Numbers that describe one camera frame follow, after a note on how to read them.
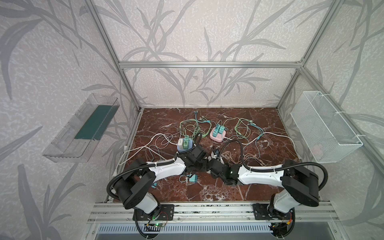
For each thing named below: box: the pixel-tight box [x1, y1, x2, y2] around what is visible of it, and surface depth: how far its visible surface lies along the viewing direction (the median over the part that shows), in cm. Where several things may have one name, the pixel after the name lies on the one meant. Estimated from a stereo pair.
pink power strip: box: [209, 127, 226, 143], surface depth 103 cm
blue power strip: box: [177, 136, 194, 153], surface depth 93 cm
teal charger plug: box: [189, 174, 198, 183], surface depth 84 cm
